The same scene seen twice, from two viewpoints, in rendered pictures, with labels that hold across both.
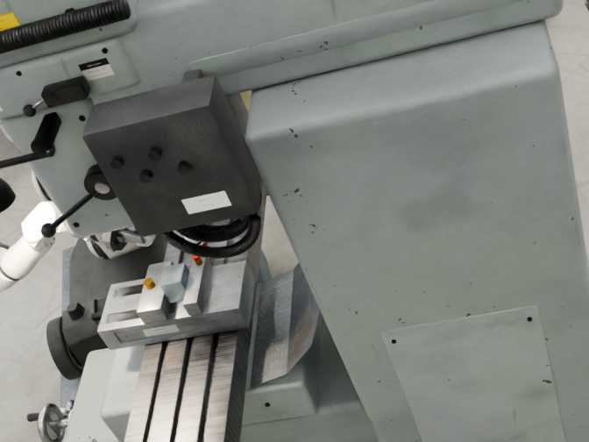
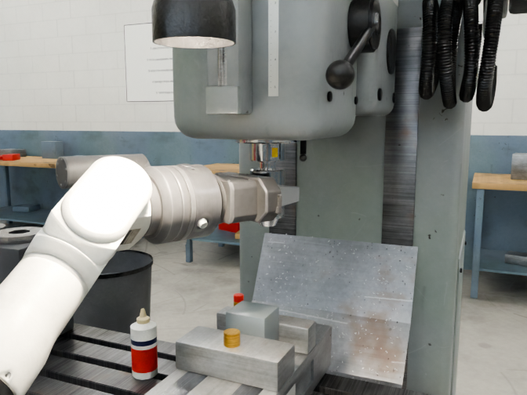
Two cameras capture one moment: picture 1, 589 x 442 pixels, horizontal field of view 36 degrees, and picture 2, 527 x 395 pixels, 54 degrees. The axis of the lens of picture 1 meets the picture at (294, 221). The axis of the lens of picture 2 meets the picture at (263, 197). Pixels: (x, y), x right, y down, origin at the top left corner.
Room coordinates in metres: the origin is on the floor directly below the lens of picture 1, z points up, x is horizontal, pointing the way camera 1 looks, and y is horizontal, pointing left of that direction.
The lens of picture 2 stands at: (1.50, 0.99, 1.33)
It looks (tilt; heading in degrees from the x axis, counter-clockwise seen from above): 9 degrees down; 275
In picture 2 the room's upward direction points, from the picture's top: straight up
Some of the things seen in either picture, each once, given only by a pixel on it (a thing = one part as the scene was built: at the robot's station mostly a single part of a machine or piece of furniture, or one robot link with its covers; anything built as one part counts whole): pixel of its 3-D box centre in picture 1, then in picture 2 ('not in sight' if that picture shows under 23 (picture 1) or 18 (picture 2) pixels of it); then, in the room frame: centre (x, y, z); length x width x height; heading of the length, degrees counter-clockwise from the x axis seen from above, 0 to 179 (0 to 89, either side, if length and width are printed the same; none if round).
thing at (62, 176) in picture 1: (91, 143); (269, 12); (1.55, 0.30, 1.47); 0.21 x 0.19 x 0.32; 162
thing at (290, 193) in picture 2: (131, 238); (282, 196); (1.53, 0.33, 1.24); 0.06 x 0.02 x 0.03; 47
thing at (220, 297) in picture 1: (173, 299); (243, 371); (1.58, 0.33, 0.99); 0.35 x 0.15 x 0.11; 71
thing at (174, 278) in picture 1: (177, 282); (252, 328); (1.57, 0.30, 1.04); 0.06 x 0.05 x 0.06; 161
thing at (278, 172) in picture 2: not in sight; (267, 172); (1.55, 0.31, 1.26); 0.05 x 0.05 x 0.01
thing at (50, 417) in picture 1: (63, 424); not in sight; (1.71, 0.78, 0.63); 0.16 x 0.12 x 0.12; 72
